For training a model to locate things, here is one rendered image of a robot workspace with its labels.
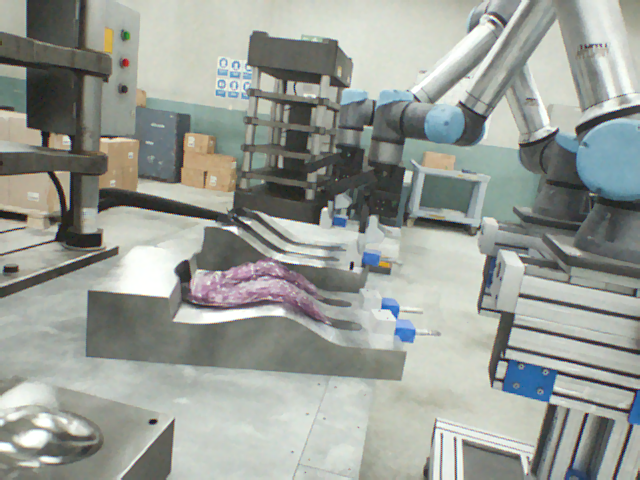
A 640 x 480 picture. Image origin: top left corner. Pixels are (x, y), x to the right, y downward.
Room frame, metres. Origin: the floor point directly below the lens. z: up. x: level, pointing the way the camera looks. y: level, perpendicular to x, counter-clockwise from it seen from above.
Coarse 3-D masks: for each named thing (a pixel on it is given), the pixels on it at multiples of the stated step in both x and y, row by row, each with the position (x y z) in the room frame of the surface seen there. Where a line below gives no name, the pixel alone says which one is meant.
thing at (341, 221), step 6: (324, 210) 1.38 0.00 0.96; (324, 216) 1.37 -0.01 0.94; (336, 216) 1.38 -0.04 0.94; (342, 216) 1.39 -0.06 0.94; (324, 222) 1.37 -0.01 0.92; (330, 222) 1.37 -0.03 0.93; (336, 222) 1.37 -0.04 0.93; (342, 222) 1.37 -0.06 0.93; (348, 222) 1.38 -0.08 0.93; (354, 222) 1.38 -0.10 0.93; (324, 228) 1.37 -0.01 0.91; (330, 228) 1.37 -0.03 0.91
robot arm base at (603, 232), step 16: (608, 208) 0.85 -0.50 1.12; (624, 208) 0.83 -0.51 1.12; (592, 224) 0.87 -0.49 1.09; (608, 224) 0.85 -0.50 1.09; (624, 224) 0.82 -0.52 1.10; (576, 240) 0.89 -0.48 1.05; (592, 240) 0.85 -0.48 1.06; (608, 240) 0.83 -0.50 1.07; (624, 240) 0.81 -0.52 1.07; (608, 256) 0.82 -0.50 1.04; (624, 256) 0.81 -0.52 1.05
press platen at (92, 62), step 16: (0, 32) 1.04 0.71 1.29; (0, 48) 1.04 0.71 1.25; (16, 48) 1.08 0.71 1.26; (32, 48) 1.12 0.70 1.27; (48, 48) 1.15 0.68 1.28; (64, 48) 1.17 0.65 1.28; (80, 48) 1.22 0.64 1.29; (48, 64) 1.17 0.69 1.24; (64, 64) 1.17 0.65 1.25; (80, 64) 1.20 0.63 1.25; (96, 64) 1.22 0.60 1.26; (112, 64) 1.27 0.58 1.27
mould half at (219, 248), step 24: (264, 216) 1.30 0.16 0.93; (168, 240) 1.16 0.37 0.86; (192, 240) 1.20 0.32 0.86; (216, 240) 1.08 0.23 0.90; (240, 240) 1.07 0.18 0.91; (312, 240) 1.29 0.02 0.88; (216, 264) 1.07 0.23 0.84; (240, 264) 1.06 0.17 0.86; (288, 264) 1.05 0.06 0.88; (312, 264) 1.04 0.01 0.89; (336, 264) 1.06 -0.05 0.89
